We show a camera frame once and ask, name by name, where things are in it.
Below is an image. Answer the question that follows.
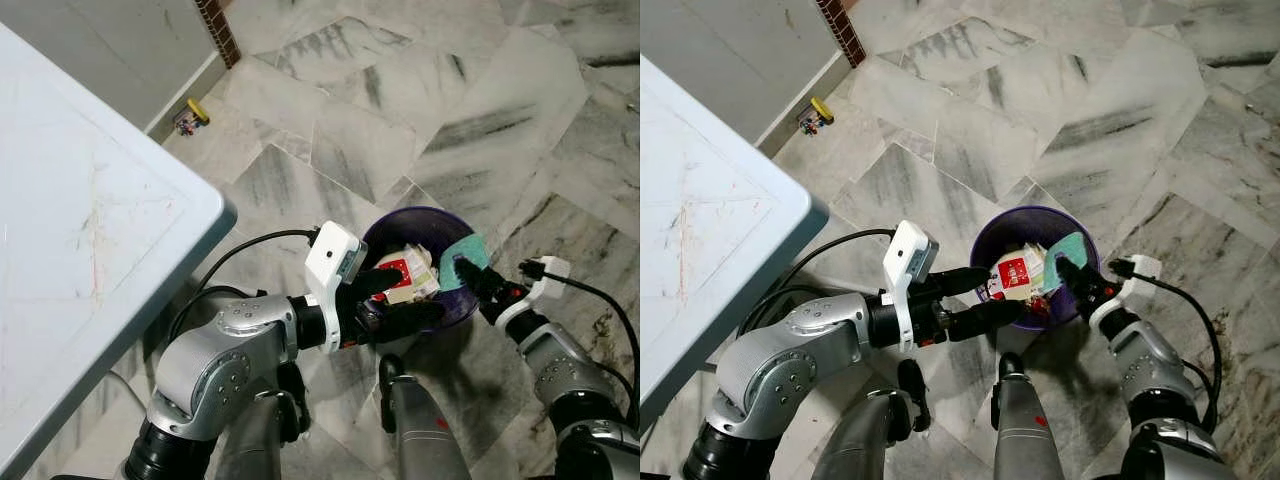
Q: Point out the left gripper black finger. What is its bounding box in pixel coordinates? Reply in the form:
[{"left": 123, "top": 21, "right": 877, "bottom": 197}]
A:
[
  {"left": 949, "top": 298, "right": 1028, "bottom": 343},
  {"left": 351, "top": 265, "right": 407, "bottom": 299},
  {"left": 929, "top": 265, "right": 993, "bottom": 298},
  {"left": 377, "top": 300, "right": 448, "bottom": 342}
]

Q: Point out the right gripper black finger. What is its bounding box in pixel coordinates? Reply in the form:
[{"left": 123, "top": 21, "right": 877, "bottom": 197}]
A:
[
  {"left": 1056, "top": 255, "right": 1097, "bottom": 294},
  {"left": 454, "top": 257, "right": 497, "bottom": 297}
]

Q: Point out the purple rubbish bin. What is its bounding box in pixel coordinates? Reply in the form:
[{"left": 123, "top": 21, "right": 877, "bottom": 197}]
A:
[
  {"left": 360, "top": 205, "right": 492, "bottom": 332},
  {"left": 969, "top": 204, "right": 1102, "bottom": 332}
]

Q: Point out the red white packet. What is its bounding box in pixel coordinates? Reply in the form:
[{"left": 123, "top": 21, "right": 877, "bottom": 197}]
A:
[
  {"left": 984, "top": 244, "right": 1050, "bottom": 303},
  {"left": 377, "top": 249, "right": 442, "bottom": 303}
]

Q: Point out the grey right robot leg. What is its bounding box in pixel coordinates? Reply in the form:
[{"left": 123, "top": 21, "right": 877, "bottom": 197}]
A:
[
  {"left": 990, "top": 352, "right": 1067, "bottom": 480},
  {"left": 378, "top": 353, "right": 471, "bottom": 480}
]

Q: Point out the grey robot leg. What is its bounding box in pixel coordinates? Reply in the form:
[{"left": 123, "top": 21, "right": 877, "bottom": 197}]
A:
[
  {"left": 215, "top": 360, "right": 311, "bottom": 480},
  {"left": 810, "top": 358, "right": 931, "bottom": 480},
  {"left": 990, "top": 352, "right": 1067, "bottom": 480},
  {"left": 378, "top": 353, "right": 471, "bottom": 480}
]

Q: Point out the grey left robot leg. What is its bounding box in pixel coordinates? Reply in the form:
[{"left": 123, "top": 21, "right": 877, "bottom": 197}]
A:
[
  {"left": 215, "top": 360, "right": 311, "bottom": 480},
  {"left": 810, "top": 358, "right": 931, "bottom": 480}
]

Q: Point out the small yellow toy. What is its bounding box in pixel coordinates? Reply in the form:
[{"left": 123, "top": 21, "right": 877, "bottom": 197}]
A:
[
  {"left": 797, "top": 96, "right": 836, "bottom": 137},
  {"left": 172, "top": 97, "right": 212, "bottom": 137}
]

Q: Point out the brown brick column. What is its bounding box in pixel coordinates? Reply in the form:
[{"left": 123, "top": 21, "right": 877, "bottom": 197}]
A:
[
  {"left": 815, "top": 0, "right": 868, "bottom": 70},
  {"left": 195, "top": 0, "right": 244, "bottom": 70}
]

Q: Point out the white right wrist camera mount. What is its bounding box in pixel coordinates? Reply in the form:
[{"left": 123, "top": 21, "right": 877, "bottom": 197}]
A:
[
  {"left": 1087, "top": 253, "right": 1164, "bottom": 332},
  {"left": 494, "top": 256, "right": 572, "bottom": 328}
]

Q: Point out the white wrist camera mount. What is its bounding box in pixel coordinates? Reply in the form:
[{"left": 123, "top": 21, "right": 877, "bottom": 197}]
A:
[
  {"left": 1087, "top": 253, "right": 1164, "bottom": 332},
  {"left": 304, "top": 221, "right": 370, "bottom": 353},
  {"left": 494, "top": 256, "right": 572, "bottom": 328},
  {"left": 881, "top": 219, "right": 940, "bottom": 354}
]

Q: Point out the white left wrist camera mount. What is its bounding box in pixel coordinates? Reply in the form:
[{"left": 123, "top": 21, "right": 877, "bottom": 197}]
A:
[
  {"left": 304, "top": 221, "right": 370, "bottom": 353},
  {"left": 881, "top": 219, "right": 940, "bottom": 354}
]

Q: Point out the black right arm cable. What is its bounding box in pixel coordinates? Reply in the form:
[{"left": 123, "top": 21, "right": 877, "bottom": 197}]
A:
[
  {"left": 1108, "top": 257, "right": 1224, "bottom": 433},
  {"left": 518, "top": 258, "right": 641, "bottom": 426}
]

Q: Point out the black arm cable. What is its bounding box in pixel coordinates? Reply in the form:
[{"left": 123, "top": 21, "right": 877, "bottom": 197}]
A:
[
  {"left": 1108, "top": 257, "right": 1224, "bottom": 433},
  {"left": 518, "top": 258, "right": 641, "bottom": 426},
  {"left": 168, "top": 228, "right": 321, "bottom": 346},
  {"left": 738, "top": 228, "right": 896, "bottom": 336}
]

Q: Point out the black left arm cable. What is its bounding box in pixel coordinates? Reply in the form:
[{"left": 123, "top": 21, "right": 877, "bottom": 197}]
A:
[
  {"left": 738, "top": 228, "right": 896, "bottom": 336},
  {"left": 168, "top": 228, "right": 321, "bottom": 346}
]

